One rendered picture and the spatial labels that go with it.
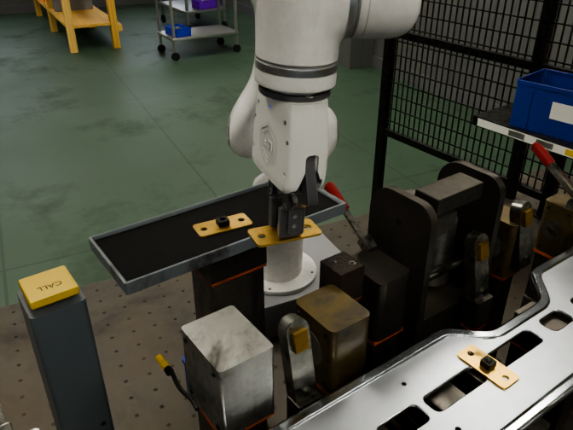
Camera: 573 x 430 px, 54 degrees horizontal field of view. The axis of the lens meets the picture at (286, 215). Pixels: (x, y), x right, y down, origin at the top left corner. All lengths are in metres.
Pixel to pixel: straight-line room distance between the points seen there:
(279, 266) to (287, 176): 0.73
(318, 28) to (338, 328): 0.41
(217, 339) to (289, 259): 0.60
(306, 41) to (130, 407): 0.88
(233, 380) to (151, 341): 0.68
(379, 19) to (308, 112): 0.11
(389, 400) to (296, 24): 0.50
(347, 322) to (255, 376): 0.16
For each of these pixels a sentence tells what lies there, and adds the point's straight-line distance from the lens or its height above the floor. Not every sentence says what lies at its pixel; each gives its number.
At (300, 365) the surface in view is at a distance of 0.78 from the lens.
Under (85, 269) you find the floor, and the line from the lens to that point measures 2.94.
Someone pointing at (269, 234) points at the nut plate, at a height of 1.24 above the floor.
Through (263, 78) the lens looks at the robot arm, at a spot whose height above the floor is 1.43.
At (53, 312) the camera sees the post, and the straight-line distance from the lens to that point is 0.77.
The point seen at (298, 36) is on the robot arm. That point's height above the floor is 1.48.
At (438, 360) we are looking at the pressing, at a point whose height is 1.00.
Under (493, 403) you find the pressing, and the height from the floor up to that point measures 1.00.
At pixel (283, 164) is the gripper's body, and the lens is 0.58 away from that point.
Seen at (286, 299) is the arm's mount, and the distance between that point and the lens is 1.29.
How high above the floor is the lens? 1.59
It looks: 29 degrees down
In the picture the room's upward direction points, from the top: straight up
